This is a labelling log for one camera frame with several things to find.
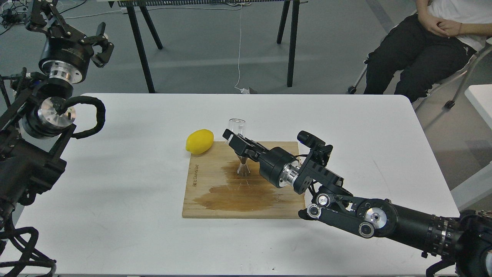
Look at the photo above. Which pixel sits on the person right hand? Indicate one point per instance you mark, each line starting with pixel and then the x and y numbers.
pixel 430 23

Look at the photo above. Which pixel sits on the office chair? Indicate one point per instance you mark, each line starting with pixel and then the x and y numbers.
pixel 463 75

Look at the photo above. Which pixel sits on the wooden cutting board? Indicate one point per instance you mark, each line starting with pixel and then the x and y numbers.
pixel 214 190

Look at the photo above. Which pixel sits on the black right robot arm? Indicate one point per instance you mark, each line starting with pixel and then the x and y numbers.
pixel 463 242

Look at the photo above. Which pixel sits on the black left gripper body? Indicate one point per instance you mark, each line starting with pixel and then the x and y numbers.
pixel 64 59

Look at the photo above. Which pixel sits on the person left hand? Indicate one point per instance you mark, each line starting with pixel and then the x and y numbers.
pixel 451 28

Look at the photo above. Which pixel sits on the yellow lemon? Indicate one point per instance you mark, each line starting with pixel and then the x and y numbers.
pixel 199 141

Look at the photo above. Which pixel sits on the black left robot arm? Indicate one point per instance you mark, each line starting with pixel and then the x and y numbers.
pixel 41 117

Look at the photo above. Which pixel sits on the seated person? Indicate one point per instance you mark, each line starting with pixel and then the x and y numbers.
pixel 424 58

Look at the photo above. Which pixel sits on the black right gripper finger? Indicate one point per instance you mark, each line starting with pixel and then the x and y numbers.
pixel 247 148
pixel 229 135

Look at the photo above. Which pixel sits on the steel jigger measuring cup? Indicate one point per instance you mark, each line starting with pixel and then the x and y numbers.
pixel 243 169

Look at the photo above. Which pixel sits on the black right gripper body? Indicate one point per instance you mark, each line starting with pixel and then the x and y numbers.
pixel 279 167

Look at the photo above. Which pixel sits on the black legged background table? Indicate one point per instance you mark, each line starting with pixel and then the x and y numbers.
pixel 160 43

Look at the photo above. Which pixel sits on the clear glass cup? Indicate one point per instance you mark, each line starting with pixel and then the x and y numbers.
pixel 236 125

